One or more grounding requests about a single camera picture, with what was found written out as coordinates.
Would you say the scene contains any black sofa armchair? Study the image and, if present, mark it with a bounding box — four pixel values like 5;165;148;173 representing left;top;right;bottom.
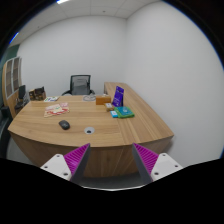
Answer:
0;106;12;159

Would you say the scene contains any black computer mouse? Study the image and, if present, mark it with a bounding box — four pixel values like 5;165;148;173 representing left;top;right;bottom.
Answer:
59;120;70;130

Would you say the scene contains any green book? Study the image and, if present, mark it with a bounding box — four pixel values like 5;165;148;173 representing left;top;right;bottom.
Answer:
114;106;134;118

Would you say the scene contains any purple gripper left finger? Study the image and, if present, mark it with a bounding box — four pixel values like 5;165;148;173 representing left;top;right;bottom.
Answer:
41;144;91;184

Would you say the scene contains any white green paper sheet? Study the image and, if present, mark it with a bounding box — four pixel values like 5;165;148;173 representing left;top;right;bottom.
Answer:
44;96;59;102

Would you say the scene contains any wooden bookshelf cabinet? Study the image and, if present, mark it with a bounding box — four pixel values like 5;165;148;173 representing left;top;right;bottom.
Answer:
2;57;22;117

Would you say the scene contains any desk cable grommet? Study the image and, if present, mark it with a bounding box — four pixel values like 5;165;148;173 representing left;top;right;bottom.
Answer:
84;127;95;134

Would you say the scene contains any orange-brown box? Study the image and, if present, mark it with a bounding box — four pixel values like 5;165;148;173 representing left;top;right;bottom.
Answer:
96;95;111;105

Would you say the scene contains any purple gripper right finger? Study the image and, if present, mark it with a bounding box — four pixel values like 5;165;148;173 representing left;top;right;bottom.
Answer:
132;143;182;184

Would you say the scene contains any black side chair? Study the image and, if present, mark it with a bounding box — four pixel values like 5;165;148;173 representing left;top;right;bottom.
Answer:
14;85;28;112

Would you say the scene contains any small blue box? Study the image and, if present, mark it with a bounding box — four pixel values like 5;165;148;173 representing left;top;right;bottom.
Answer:
110;111;118;118

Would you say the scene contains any pink red mouse pad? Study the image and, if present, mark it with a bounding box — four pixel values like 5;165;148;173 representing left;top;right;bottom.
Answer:
44;103;70;117

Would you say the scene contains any wooden office desk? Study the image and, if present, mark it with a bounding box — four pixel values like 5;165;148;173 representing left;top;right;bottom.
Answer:
9;83;173;178

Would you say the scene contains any small tan box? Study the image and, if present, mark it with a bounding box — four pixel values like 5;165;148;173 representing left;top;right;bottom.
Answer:
104;103;114;111

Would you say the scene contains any brown cardboard boxes stack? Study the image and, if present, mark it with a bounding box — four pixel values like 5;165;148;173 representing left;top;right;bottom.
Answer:
29;87;46;101

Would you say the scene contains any purple standing card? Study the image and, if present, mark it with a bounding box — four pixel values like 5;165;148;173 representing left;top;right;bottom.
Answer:
112;86;124;107

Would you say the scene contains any black mesh office chair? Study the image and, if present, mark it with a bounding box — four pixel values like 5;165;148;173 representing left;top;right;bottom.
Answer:
63;75;94;95

